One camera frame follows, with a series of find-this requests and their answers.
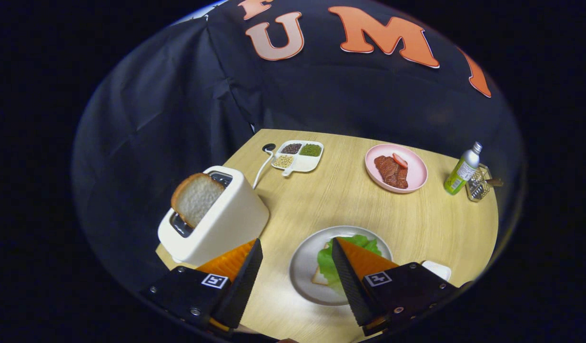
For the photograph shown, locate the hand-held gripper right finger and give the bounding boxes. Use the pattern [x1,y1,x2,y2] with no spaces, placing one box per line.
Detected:
[331,237,460,336]

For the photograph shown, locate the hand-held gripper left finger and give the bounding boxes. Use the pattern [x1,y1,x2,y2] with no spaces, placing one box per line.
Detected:
[140,238,263,334]

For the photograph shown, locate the green lettuce leaf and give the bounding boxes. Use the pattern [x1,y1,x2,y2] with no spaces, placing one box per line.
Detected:
[317,234,383,286]

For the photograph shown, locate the plain white bread slice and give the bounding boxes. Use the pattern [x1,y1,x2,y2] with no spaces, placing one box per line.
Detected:
[171,173,226,228]

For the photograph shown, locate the bread slice under ham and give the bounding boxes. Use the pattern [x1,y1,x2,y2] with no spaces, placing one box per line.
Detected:
[312,243,341,286]

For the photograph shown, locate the large white round plate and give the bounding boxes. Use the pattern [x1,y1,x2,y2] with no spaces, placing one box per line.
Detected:
[289,226,394,306]

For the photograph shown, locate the white toaster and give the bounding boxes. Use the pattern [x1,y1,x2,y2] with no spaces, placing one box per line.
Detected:
[158,165,270,266]

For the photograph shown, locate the small white plate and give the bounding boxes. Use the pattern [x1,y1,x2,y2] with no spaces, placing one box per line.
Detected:
[421,260,452,282]

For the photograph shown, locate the pink plate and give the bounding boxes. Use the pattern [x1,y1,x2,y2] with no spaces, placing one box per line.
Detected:
[364,144,428,194]

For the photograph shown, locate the white divided bean dish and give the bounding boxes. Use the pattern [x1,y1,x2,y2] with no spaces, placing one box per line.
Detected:
[271,140,324,177]

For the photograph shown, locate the green and silver bottle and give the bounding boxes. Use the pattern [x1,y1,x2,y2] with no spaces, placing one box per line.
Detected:
[444,141,483,196]

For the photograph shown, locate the black backdrop cloth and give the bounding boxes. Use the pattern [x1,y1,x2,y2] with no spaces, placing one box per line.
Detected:
[71,0,525,291]

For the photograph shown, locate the white toaster cable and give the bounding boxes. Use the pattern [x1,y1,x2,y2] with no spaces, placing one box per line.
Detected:
[253,143,277,190]

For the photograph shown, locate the metal wire basket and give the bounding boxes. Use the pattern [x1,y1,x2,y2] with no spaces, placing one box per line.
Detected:
[466,164,494,202]

